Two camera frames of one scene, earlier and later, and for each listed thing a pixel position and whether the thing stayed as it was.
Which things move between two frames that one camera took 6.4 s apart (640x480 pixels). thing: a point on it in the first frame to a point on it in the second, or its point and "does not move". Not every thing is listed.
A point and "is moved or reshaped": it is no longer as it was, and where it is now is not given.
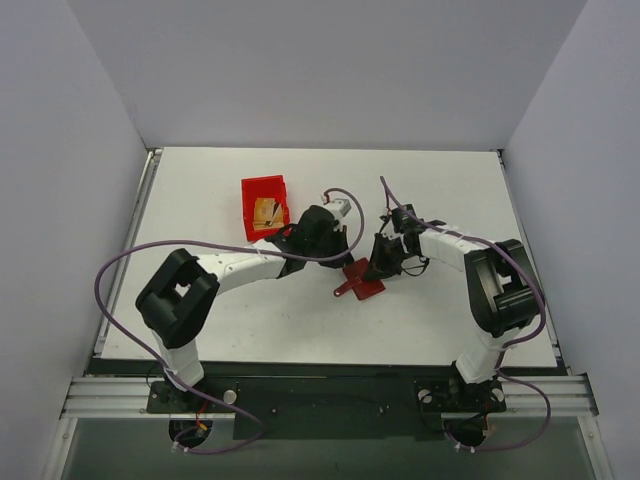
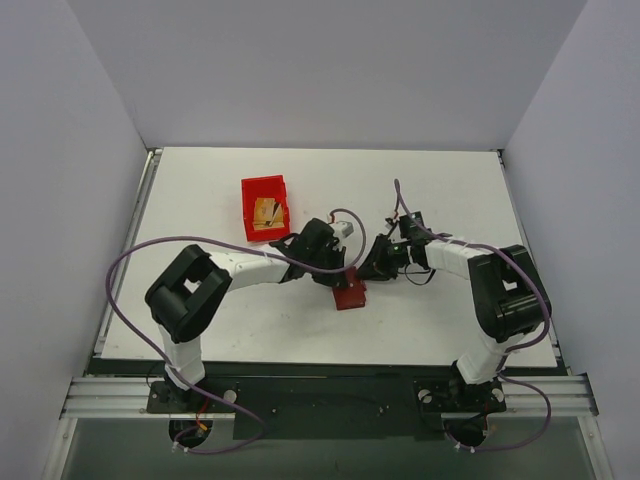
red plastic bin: (266, 206) does not move
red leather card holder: (361, 287) is moved or reshaped
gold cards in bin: (263, 210) does not move
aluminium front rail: (568, 396) does not move
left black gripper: (338, 248) to (333, 270)
